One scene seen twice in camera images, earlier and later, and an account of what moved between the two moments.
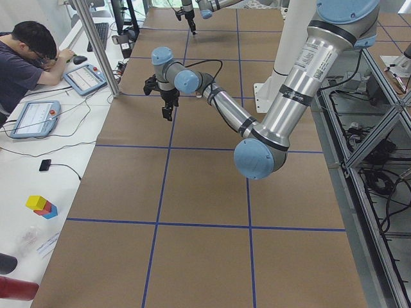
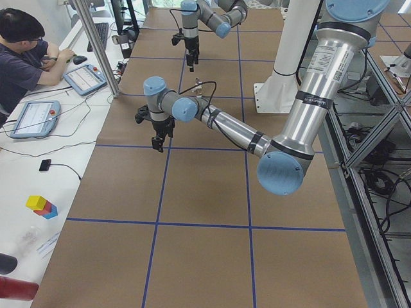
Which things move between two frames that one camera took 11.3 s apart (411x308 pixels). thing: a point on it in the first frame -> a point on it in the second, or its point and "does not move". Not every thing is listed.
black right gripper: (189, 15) -> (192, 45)
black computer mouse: (78, 59) does not move
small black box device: (45, 165) does not move
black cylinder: (8, 264) does not move
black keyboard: (103, 31) does not move
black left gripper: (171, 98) -> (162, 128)
